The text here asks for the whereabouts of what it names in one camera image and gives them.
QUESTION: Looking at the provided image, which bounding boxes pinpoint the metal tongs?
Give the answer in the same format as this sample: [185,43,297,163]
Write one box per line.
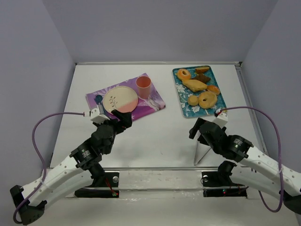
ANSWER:
[193,140,211,166]

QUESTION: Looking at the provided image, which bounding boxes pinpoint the small round bun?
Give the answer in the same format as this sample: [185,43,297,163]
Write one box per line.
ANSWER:
[187,95,199,106]

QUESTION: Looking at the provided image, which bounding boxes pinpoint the large glazed donut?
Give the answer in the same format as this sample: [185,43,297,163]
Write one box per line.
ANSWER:
[198,91,217,109]

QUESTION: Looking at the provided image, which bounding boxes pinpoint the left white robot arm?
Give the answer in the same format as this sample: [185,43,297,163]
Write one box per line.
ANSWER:
[10,108,132,226]

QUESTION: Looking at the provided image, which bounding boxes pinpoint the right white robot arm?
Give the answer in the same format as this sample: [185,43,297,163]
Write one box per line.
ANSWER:
[189,113,301,214]

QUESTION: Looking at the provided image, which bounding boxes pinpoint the brown bread wedge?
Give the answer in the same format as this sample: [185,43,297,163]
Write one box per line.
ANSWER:
[195,66,210,74]

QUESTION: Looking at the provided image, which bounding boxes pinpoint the cream and pink plate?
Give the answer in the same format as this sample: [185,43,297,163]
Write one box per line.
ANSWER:
[103,86,138,114]

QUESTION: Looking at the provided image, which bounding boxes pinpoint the purple floral placemat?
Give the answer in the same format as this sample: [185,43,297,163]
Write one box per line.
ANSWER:
[86,73,166,121]

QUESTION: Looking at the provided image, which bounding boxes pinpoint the blue spoon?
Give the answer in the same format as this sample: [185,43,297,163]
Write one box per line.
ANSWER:
[94,95,105,114]

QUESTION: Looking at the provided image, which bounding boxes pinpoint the teal floral tray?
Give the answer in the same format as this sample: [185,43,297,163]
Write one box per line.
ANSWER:
[173,65,226,118]

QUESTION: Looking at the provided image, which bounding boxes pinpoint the pink cup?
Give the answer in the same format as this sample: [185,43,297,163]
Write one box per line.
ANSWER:
[136,76,151,99]

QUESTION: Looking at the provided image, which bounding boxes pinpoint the small glazed bun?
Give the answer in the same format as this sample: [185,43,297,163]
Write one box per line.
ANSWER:
[207,85,221,96]

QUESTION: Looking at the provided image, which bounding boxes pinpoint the long flat pastry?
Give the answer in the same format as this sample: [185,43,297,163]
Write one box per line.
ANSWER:
[182,80,207,92]

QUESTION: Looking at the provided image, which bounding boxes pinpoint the dark chocolate pastry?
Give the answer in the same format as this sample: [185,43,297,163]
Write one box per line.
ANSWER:
[192,73,211,84]

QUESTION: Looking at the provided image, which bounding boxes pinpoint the glazed donut top left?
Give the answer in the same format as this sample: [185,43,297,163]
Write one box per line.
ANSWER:
[177,68,191,80]

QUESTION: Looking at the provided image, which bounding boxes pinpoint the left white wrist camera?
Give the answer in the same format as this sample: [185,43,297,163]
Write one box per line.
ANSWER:
[90,108,108,124]

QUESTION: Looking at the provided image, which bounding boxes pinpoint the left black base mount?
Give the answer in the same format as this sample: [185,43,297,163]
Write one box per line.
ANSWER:
[74,171,119,198]

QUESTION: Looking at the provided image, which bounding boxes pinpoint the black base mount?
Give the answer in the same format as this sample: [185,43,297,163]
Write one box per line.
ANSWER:
[200,171,247,198]
[74,171,119,198]

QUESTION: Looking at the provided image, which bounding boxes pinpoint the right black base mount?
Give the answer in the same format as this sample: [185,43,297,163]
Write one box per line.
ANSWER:
[200,171,247,198]

